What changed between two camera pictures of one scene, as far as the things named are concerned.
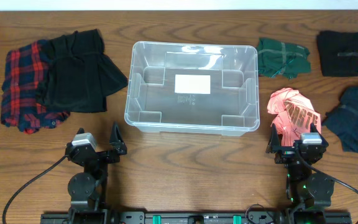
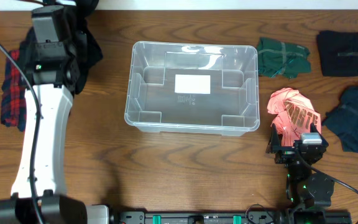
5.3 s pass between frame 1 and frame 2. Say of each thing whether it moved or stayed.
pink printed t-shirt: stayed
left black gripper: moved
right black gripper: stayed
